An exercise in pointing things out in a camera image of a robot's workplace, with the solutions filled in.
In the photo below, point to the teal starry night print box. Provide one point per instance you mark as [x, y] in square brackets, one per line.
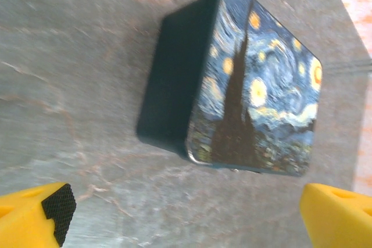
[221, 85]

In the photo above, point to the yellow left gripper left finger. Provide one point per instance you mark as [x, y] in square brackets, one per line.
[26, 219]

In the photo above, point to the silver box hasp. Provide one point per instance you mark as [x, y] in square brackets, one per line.
[234, 169]

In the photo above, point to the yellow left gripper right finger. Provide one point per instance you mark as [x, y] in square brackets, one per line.
[337, 219]

